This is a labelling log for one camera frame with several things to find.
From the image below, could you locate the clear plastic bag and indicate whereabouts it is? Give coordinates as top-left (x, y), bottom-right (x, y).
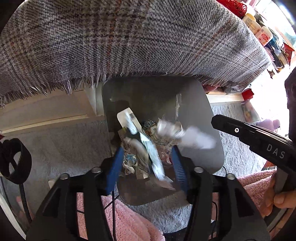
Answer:
top-left (164, 93), bottom-right (184, 139)

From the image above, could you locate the dark grey trash bin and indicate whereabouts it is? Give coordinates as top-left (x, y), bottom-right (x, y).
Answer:
top-left (101, 75), bottom-right (225, 207)

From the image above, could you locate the person's right hand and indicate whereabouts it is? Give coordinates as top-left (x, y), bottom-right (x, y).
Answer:
top-left (259, 172), bottom-right (296, 220)

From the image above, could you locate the purple slipper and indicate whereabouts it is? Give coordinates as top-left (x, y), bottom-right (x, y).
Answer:
top-left (256, 119), bottom-right (280, 132)

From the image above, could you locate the white bottle red label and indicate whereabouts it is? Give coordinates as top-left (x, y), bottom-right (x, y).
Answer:
top-left (255, 26), bottom-right (273, 47)

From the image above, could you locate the white bottle yellow cap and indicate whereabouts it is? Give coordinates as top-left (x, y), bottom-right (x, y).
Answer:
top-left (242, 13), bottom-right (261, 35)

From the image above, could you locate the plaid grey table blanket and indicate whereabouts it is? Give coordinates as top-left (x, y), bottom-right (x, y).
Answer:
top-left (1, 1), bottom-right (270, 105)

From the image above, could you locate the black cable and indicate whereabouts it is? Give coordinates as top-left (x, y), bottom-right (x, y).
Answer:
top-left (77, 191), bottom-right (121, 241)

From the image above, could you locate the black velcro strap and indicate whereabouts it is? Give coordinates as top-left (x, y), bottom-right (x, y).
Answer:
top-left (0, 138), bottom-right (33, 224)

